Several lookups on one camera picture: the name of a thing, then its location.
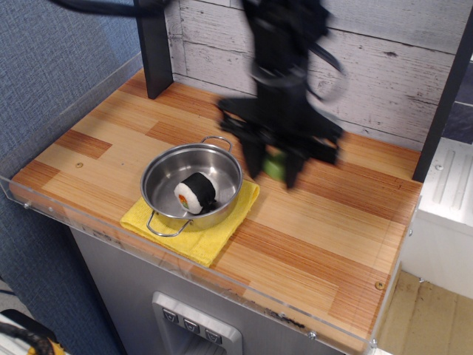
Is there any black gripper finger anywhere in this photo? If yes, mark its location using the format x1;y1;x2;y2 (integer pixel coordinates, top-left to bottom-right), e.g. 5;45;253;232
240;138;266;179
284;149;310;189

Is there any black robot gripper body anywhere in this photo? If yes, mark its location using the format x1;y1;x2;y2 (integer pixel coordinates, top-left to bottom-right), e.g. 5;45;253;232
217;66;343;164

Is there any green handled grey spatula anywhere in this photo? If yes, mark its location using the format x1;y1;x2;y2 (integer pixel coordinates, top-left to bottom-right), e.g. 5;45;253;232
262;148;286;181

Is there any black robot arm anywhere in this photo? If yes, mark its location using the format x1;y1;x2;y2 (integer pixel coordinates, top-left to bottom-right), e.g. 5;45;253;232
217;1;344;189

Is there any toy sushi roll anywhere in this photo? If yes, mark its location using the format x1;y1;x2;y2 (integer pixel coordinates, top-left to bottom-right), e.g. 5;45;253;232
174;172;220;214

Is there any stainless steel pot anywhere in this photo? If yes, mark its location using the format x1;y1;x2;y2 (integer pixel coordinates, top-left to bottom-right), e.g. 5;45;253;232
140;136;243;237

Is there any yellow cloth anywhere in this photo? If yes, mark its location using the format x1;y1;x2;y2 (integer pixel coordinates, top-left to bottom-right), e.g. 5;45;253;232
120;180;259;267

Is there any white appliance at right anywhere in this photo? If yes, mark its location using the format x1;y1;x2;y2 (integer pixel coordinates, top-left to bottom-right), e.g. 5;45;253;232
401;138;472;298

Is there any clear acrylic table guard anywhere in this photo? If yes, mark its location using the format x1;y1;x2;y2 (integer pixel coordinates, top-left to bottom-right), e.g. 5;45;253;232
0;51;422;351

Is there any grey cabinet with dispenser panel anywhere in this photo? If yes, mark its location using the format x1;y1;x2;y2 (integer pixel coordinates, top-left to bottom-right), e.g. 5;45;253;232
69;226;355;355

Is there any yellow black object bottom left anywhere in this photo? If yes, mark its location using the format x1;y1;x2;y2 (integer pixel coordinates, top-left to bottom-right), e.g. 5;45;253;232
1;309;68;354

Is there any black vertical post right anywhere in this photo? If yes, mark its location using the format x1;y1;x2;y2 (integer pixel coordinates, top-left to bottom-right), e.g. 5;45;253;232
412;10;472;183

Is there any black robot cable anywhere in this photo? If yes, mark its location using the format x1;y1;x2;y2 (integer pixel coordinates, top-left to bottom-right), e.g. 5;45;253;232
47;0;350;104

